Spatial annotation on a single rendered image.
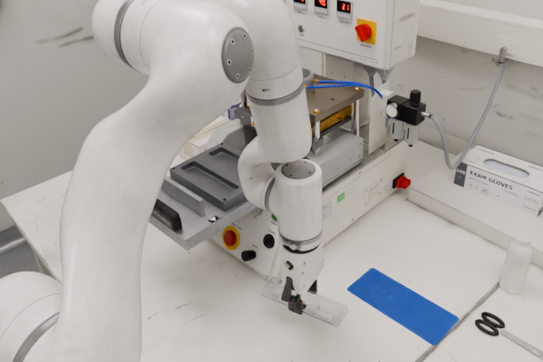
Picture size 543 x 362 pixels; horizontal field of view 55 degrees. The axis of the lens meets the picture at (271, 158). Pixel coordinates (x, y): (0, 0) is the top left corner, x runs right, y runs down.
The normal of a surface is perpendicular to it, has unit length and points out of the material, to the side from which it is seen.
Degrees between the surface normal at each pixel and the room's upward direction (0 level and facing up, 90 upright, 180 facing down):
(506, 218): 0
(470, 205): 0
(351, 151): 90
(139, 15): 47
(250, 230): 65
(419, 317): 0
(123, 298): 74
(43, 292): 17
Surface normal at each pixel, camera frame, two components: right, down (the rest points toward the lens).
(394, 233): -0.06, -0.85
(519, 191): -0.71, 0.37
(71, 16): 0.65, 0.37
